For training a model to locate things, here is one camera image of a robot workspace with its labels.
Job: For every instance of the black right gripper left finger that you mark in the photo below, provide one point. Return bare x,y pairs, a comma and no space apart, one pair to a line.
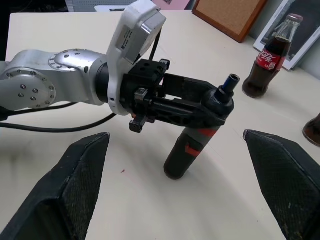
62,190

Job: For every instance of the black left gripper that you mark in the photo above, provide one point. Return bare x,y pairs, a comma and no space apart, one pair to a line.
145,75

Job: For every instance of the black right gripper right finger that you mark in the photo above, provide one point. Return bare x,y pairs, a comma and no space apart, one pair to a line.
282,180

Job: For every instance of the black red electric screwdriver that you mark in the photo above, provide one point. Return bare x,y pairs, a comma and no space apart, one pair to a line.
185,152

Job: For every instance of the dark glass cola bottle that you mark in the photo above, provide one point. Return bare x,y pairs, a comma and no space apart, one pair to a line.
313,131

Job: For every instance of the glass cola bottle red label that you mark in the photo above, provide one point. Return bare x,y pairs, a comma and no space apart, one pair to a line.
265,65

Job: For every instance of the wooden framed cork board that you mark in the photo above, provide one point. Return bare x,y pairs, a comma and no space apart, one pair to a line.
230,12

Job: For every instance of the pink paper sheet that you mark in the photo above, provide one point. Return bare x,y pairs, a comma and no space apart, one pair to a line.
172,3

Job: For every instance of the white framed picture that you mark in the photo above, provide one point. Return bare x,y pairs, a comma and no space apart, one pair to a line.
307,30

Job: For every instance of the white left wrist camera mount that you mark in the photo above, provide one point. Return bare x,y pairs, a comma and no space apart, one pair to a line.
122,47

